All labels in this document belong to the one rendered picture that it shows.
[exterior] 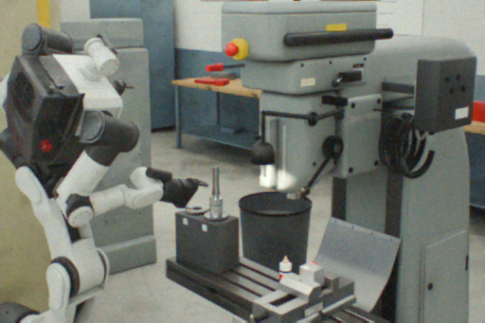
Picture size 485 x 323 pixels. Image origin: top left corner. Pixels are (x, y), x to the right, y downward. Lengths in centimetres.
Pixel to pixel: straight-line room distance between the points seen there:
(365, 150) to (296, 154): 28
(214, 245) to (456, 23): 461
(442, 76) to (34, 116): 117
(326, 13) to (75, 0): 996
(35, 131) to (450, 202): 145
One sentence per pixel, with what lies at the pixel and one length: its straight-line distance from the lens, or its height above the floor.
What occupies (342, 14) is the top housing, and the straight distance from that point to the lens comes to 195.
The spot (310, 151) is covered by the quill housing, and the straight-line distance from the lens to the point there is 195.
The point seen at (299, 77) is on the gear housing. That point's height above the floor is 168.
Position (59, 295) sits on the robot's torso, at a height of 95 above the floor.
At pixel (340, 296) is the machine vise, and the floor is 97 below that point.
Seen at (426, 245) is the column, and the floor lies 105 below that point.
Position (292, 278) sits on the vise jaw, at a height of 104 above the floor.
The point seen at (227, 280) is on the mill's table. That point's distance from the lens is 236.
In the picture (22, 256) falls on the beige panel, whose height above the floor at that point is 61.
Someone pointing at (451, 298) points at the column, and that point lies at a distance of 261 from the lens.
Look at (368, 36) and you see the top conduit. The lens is 199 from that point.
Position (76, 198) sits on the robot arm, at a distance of 200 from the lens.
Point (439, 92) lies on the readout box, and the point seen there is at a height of 163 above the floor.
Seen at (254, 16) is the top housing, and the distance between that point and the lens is 180.
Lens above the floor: 190
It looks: 12 degrees down
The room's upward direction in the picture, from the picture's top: straight up
